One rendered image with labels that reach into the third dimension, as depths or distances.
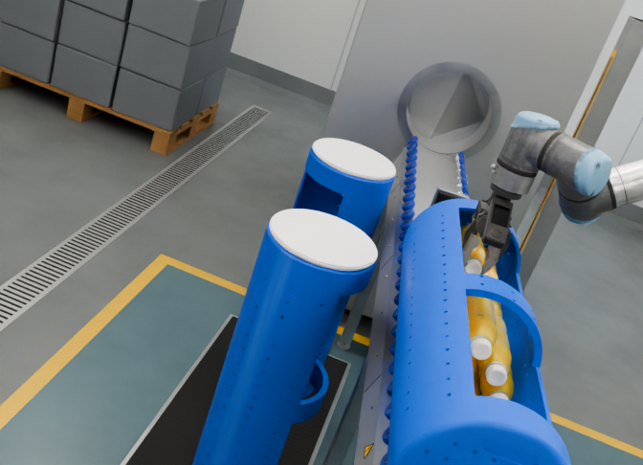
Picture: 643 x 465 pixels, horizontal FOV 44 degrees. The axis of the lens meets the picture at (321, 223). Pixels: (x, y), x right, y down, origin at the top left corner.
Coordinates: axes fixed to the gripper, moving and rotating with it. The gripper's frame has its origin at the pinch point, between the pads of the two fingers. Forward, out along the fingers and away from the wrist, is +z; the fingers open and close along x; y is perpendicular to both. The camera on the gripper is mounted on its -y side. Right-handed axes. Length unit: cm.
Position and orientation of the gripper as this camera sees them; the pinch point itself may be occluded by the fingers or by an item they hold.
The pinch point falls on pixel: (473, 268)
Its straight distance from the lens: 182.5
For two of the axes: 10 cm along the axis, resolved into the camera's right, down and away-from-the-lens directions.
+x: -9.5, -3.2, -0.1
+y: 1.2, -4.0, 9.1
